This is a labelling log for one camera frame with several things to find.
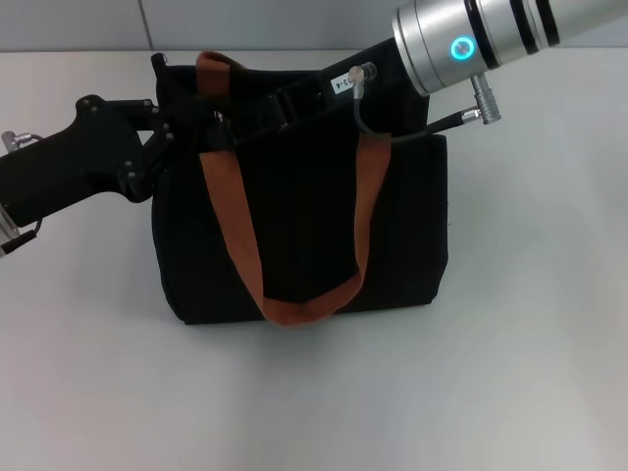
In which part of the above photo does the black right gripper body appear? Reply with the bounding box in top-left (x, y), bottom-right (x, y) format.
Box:
top-left (274, 41), bottom-right (433, 134)

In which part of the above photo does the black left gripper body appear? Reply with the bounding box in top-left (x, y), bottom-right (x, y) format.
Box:
top-left (0, 93), bottom-right (161, 228)

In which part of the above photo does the black food bag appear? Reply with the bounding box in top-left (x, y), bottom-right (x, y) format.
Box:
top-left (149, 51), bottom-right (451, 328)

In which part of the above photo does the right gripper cable with connector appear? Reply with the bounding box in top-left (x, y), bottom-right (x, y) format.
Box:
top-left (345, 61), bottom-right (497, 145)

